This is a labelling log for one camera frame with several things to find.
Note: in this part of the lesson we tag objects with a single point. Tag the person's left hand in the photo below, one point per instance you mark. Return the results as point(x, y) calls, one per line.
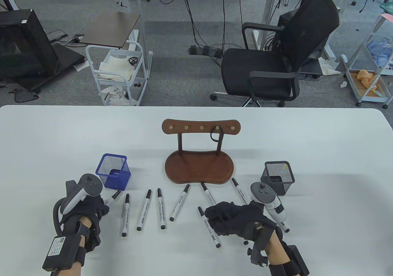
point(95, 208)

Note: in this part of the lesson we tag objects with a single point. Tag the person's right hand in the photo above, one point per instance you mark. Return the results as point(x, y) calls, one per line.
point(239, 220)

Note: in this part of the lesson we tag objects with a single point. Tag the black-capped white marker pen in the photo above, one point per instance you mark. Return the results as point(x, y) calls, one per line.
point(115, 195)
point(125, 216)
point(161, 209)
point(179, 203)
point(144, 210)

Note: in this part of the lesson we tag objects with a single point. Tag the group of white markers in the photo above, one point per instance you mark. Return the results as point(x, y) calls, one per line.
point(209, 226)

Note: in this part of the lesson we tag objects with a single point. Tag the black elastic band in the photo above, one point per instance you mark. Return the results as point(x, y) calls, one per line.
point(211, 135)

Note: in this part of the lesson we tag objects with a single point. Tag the person's left forearm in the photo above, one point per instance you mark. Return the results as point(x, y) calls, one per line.
point(86, 222)

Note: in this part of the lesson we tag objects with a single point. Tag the person's right forearm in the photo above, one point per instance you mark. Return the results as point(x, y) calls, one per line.
point(276, 248)

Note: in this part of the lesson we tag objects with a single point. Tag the grey white handheld controller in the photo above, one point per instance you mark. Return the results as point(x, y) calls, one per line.
point(262, 193)
point(89, 185)

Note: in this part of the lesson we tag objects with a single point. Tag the blue mesh pen holder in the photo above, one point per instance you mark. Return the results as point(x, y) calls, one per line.
point(110, 162)

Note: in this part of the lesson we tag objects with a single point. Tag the black labelled battery box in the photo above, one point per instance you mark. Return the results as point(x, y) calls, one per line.
point(61, 251)

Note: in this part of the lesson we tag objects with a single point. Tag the brown wooden hook rack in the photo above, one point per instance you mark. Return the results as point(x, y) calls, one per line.
point(218, 165)

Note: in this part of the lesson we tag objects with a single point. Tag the black mesh pen holder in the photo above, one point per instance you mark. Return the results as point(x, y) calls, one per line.
point(278, 167)

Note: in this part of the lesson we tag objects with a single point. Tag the white round-railed utility cart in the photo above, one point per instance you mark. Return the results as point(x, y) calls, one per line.
point(134, 94)

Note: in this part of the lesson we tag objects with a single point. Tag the small white paper sheet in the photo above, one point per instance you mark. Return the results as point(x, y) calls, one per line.
point(80, 67)

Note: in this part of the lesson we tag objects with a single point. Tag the white cloth bag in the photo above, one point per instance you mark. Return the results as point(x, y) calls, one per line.
point(118, 67)

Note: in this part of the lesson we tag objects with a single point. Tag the black mesh office chair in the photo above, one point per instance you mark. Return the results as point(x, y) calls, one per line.
point(261, 73)

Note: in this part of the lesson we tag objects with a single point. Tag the small black round object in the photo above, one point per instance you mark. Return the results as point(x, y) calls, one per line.
point(133, 60)

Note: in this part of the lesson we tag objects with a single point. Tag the small crumpled paper ball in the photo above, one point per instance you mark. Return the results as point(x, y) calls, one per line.
point(343, 84)

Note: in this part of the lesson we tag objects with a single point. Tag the black power strip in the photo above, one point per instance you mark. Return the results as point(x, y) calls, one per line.
point(204, 51)

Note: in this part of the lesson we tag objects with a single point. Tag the crumpled white paper sheet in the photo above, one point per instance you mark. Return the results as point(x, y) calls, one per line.
point(328, 67)

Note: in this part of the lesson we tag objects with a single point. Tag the brown top side table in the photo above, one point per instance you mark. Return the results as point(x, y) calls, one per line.
point(110, 30)

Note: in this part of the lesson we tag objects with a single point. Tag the white cart with wooden shelves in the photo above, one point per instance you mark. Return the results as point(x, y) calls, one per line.
point(373, 100)

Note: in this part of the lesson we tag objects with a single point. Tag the black equipment case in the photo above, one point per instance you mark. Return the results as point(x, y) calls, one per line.
point(21, 42)

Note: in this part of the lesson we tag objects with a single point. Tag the orange cloth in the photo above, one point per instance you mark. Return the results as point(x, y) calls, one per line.
point(365, 76)

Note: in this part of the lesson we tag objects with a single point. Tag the black computer tower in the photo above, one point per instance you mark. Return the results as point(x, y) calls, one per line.
point(284, 17)

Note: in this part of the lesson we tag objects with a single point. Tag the blue cloth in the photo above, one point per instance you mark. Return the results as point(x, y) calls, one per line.
point(380, 53)

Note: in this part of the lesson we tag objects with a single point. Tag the green bag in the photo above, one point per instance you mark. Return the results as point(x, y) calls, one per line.
point(387, 7)

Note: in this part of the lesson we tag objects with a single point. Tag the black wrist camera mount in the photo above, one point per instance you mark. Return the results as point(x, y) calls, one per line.
point(261, 245)
point(92, 240)

